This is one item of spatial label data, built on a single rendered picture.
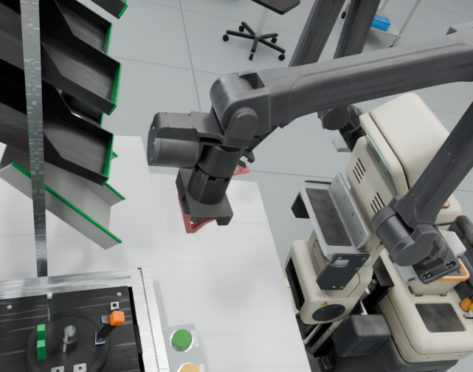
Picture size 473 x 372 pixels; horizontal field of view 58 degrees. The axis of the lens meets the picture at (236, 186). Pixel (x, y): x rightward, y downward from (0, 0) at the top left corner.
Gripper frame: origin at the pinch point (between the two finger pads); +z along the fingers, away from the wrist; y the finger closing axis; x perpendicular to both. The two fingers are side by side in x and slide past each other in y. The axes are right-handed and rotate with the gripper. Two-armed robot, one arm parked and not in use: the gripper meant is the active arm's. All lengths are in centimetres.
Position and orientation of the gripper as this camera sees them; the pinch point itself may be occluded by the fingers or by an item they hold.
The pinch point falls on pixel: (191, 229)
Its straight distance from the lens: 70.6
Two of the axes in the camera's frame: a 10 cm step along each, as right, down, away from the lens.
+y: 2.8, 7.2, -6.4
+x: 9.1, 0.1, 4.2
